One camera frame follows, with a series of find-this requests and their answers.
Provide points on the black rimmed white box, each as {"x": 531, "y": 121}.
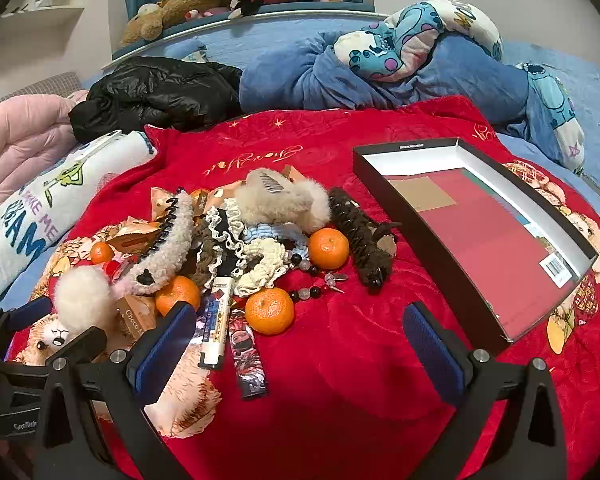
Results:
{"x": 419, "y": 255}

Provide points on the grey checked fabric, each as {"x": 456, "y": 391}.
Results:
{"x": 40, "y": 87}

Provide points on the red printed blanket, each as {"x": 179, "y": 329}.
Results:
{"x": 355, "y": 385}

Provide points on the brown crochet scrunchie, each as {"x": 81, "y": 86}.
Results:
{"x": 207, "y": 260}

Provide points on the pink quilt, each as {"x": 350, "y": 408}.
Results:
{"x": 20, "y": 140}

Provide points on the blue cartoon print duvet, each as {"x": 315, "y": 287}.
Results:
{"x": 379, "y": 75}

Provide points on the beige fluffy hair claw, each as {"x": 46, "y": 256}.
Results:
{"x": 290, "y": 205}

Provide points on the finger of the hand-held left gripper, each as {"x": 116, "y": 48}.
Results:
{"x": 30, "y": 311}
{"x": 85, "y": 342}

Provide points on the white wall shelves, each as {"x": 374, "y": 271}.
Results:
{"x": 50, "y": 10}

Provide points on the pink plush toy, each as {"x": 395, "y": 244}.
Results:
{"x": 202, "y": 12}

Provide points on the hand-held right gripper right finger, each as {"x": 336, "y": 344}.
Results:
{"x": 432, "y": 355}

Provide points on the light blue crochet scrunchie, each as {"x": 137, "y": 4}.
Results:
{"x": 280, "y": 234}

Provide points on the brown plush dog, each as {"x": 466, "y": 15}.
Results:
{"x": 190, "y": 5}

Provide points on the small silver hair pins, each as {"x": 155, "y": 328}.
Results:
{"x": 336, "y": 278}

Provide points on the dark printed slim stick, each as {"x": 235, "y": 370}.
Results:
{"x": 247, "y": 360}

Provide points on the beige triangular snack packet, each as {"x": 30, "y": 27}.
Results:
{"x": 207, "y": 201}
{"x": 132, "y": 237}
{"x": 292, "y": 172}
{"x": 135, "y": 320}
{"x": 162, "y": 199}

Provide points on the cream crochet scrunchie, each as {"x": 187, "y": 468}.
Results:
{"x": 262, "y": 260}

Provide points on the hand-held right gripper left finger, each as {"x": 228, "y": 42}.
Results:
{"x": 165, "y": 350}

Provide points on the pile of mandarin oranges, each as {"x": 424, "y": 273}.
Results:
{"x": 270, "y": 312}

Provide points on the black puffer jacket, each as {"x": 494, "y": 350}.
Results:
{"x": 155, "y": 95}

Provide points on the pink white fluffy hair claw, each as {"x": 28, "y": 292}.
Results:
{"x": 82, "y": 300}

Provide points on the white printed tube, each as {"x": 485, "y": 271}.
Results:
{"x": 219, "y": 320}

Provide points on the grey fuzzy hair claw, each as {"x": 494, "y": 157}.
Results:
{"x": 167, "y": 240}

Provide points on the blue window seat cushion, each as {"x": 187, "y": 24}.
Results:
{"x": 290, "y": 12}

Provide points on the black white lace scrunchie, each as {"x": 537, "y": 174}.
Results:
{"x": 232, "y": 240}

